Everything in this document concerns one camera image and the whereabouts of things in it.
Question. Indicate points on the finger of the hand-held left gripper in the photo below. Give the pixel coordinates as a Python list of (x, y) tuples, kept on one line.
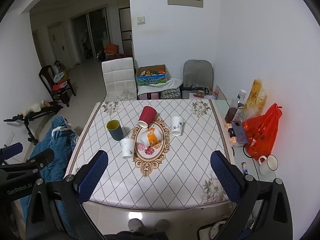
[(11, 150), (41, 157)]

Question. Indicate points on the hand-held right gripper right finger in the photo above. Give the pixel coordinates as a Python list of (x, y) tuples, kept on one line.
[(225, 177)]

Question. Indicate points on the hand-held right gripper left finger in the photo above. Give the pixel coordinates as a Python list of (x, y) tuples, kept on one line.
[(92, 176)]

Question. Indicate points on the white printed paper cup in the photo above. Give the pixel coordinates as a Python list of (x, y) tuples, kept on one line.
[(127, 150), (177, 127)]

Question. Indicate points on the dark green cup yellow inside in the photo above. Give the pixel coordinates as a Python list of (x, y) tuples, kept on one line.
[(115, 132)]

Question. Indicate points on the orange and white cup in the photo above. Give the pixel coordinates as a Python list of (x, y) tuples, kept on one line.
[(149, 138)]

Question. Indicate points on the red paper cup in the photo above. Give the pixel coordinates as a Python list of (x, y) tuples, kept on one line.
[(147, 116)]

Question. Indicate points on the small lighter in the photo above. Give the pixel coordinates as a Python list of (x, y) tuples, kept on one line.
[(245, 168)]

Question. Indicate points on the blue quilted blanket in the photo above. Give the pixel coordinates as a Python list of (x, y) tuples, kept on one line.
[(60, 140)]

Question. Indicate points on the black folding stand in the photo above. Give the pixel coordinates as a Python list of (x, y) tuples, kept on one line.
[(27, 127)]

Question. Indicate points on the white enamel mug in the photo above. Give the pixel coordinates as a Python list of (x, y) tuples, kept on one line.
[(269, 166)]

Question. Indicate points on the purple smartphone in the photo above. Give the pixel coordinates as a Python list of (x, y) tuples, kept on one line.
[(239, 132)]

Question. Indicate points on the beige stuffed toy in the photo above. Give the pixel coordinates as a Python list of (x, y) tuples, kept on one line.
[(33, 107)]

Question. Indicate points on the diamond pattern floral tablecloth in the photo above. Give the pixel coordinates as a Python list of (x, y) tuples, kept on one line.
[(175, 167)]

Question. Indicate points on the orange plastic bag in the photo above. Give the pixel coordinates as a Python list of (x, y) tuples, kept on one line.
[(262, 135)]

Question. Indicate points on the brown liquid bottle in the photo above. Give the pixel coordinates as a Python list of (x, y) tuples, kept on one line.
[(232, 112)]

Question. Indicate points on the grey slipper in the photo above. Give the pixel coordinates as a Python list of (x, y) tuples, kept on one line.
[(135, 225), (162, 225)]

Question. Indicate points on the red cloth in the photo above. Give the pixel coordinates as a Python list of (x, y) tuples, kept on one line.
[(58, 86)]

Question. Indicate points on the dark wooden chair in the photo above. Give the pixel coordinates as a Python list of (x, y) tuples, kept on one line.
[(46, 76)]

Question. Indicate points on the clear bottle white cap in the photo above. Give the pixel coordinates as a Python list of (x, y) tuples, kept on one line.
[(241, 95)]

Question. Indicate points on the yellow plastic bag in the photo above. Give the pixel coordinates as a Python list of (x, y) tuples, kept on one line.
[(255, 97)]

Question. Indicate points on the pink storage box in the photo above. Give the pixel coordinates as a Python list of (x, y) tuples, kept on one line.
[(148, 96)]

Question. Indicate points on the patterned black white bag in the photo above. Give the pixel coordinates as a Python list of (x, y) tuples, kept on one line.
[(170, 93)]

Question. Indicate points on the white padded chair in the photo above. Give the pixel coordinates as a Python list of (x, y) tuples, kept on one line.
[(118, 76)]

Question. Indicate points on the grey cushioned chair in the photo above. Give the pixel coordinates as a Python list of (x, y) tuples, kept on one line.
[(197, 73)]

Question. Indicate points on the white cloth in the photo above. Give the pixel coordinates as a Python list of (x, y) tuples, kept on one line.
[(172, 83)]

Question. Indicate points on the blue printed cardboard box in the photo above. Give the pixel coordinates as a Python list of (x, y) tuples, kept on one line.
[(150, 80)]

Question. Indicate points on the orange box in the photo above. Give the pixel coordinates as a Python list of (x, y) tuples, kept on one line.
[(111, 48)]

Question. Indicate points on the glass sliding door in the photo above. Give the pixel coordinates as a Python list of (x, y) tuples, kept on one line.
[(91, 33)]

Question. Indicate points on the white wall switch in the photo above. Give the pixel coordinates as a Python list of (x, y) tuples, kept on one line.
[(140, 20)]

